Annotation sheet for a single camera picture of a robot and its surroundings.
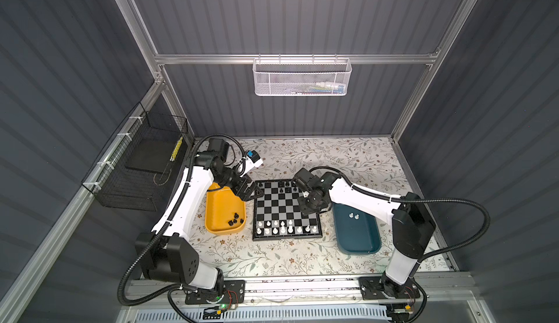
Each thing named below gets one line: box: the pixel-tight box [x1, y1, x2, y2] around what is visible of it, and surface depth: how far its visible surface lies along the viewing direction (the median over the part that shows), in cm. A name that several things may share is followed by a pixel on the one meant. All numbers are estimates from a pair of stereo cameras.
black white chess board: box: [252, 178, 323, 241], surface depth 91 cm
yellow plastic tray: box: [205, 182, 247, 236], surface depth 93 cm
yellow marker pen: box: [169, 136, 184, 163], surface depth 81 cm
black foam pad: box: [125, 137, 182, 174], surface depth 76 cm
